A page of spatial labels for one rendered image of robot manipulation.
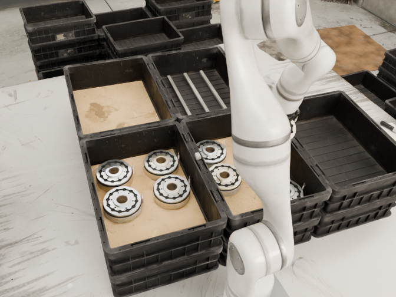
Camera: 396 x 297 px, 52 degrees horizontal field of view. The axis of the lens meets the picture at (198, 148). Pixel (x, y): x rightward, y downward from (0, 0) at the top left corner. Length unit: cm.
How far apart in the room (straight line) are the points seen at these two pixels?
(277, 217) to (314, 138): 74
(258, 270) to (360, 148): 82
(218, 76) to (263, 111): 105
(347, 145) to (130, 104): 76
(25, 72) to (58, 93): 153
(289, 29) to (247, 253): 37
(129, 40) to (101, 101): 112
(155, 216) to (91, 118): 47
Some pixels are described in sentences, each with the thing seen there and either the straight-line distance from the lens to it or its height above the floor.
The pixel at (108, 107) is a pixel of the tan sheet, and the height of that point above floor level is 83.
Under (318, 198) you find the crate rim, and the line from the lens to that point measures 110.
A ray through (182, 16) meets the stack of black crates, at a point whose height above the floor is 51.
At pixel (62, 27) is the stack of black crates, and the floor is 57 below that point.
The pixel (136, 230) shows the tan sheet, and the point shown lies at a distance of 109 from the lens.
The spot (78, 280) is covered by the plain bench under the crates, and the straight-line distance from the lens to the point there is 119.
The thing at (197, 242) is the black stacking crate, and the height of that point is 87.
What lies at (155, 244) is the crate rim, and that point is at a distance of 96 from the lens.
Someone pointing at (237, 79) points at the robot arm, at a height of 140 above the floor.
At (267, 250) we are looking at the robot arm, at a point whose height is 113.
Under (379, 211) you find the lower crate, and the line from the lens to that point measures 137.
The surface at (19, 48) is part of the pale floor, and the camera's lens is 365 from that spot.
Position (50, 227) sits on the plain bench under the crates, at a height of 70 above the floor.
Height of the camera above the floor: 172
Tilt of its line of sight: 43 degrees down
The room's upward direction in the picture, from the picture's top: 4 degrees clockwise
